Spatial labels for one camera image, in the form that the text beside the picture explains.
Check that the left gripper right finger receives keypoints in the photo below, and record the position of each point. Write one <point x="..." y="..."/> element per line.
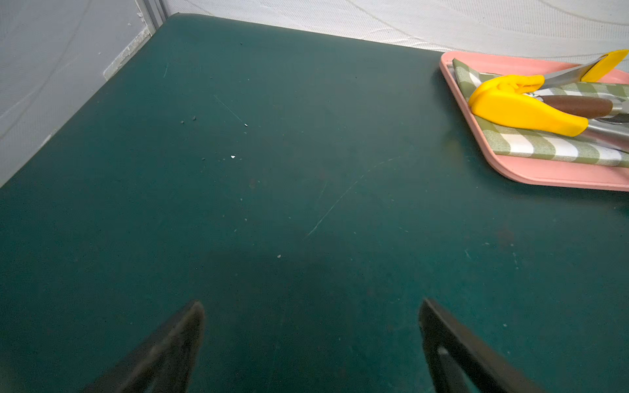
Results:
<point x="455" y="355"/>

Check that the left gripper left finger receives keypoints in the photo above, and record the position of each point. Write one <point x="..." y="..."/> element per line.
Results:
<point x="164" y="361"/>

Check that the yellow tipped metal tongs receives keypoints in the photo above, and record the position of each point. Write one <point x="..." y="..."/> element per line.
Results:
<point x="510" y="101"/>

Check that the small metal spatula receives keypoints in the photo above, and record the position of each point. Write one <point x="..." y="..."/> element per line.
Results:
<point x="602" y="109"/>

